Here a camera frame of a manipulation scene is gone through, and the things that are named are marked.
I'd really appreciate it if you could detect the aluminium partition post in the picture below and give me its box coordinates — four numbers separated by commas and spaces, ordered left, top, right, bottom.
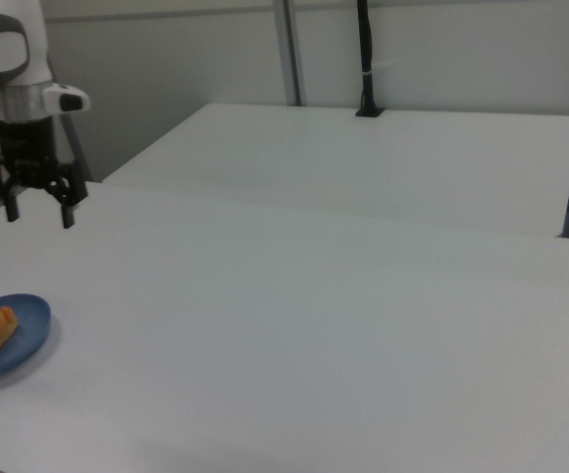
272, 0, 310, 107

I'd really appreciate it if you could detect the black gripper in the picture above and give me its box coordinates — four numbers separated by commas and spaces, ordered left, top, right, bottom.
0, 115, 90, 230

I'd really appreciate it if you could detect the blue round plate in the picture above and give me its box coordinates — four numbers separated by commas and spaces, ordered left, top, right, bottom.
0, 294, 52, 381

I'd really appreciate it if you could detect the black camera pole with base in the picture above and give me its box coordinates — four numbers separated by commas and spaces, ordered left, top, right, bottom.
354, 0, 387, 118

